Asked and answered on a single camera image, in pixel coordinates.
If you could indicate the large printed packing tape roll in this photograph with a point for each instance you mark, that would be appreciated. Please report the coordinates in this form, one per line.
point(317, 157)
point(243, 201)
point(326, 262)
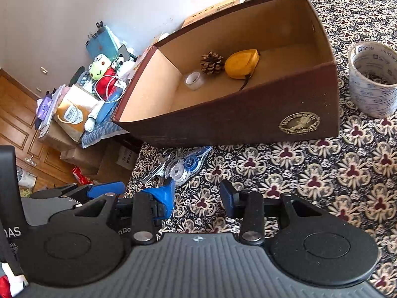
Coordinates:
point(369, 99)

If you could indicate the clear blue correction tape dispenser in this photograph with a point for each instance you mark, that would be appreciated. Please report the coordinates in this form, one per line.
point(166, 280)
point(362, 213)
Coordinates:
point(186, 167)

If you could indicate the green frog plush toy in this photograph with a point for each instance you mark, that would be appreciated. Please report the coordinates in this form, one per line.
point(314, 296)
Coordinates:
point(99, 68)

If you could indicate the red packet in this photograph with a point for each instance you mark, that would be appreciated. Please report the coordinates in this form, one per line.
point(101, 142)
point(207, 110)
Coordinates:
point(81, 175)

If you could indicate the brown cardboard box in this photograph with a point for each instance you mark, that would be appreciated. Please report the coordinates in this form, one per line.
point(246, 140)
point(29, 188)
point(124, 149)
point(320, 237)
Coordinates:
point(232, 121)

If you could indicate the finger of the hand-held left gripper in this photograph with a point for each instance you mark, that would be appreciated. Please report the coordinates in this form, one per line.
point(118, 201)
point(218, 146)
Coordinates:
point(105, 189)

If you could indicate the small clear tape roll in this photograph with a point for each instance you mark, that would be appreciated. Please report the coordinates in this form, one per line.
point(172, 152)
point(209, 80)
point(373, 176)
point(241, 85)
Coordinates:
point(194, 80)

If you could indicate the blue folder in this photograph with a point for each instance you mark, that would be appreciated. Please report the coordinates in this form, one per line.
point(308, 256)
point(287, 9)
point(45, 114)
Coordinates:
point(102, 45)

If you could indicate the pine cone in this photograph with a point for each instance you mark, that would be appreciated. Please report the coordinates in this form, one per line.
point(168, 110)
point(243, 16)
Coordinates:
point(211, 63)

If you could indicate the plain cardboard carton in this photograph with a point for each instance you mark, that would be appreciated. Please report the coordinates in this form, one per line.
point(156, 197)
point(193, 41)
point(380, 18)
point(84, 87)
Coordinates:
point(82, 156)
point(55, 136)

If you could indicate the black binder clip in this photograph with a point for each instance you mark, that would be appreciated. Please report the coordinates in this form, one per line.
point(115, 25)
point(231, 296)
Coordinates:
point(100, 25)

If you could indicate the blue patterned cloth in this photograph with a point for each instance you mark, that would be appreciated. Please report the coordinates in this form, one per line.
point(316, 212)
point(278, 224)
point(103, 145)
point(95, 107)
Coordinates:
point(99, 133)

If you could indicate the black phone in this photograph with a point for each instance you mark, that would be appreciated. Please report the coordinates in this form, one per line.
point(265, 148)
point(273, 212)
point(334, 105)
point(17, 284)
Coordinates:
point(124, 51)

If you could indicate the yellow book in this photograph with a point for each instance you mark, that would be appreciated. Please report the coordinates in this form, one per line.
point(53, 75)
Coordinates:
point(217, 6)

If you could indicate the panda plush toy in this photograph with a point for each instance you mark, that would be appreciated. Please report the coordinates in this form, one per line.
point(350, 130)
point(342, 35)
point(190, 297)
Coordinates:
point(119, 63)

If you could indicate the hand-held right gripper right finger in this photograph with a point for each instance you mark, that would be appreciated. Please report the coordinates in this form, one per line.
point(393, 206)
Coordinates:
point(229, 198)

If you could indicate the silver metal carabiner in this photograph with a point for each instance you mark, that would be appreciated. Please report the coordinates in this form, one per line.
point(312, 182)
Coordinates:
point(158, 170)

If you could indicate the purple packet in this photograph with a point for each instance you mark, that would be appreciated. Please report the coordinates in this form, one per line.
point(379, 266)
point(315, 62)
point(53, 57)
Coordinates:
point(46, 108)

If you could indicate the blue plastic pouch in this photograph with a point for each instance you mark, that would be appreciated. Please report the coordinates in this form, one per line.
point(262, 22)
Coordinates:
point(107, 111)

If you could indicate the cardboard carton with white label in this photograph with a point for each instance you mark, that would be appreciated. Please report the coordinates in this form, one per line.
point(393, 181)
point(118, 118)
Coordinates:
point(118, 161)

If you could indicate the yellow tape measure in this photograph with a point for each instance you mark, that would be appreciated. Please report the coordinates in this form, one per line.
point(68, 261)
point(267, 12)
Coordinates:
point(240, 63)

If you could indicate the orange paper bag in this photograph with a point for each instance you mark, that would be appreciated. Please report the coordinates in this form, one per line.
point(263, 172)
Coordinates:
point(73, 115)

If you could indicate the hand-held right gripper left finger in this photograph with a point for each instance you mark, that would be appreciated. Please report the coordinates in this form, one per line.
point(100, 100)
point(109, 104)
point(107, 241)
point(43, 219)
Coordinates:
point(162, 197)

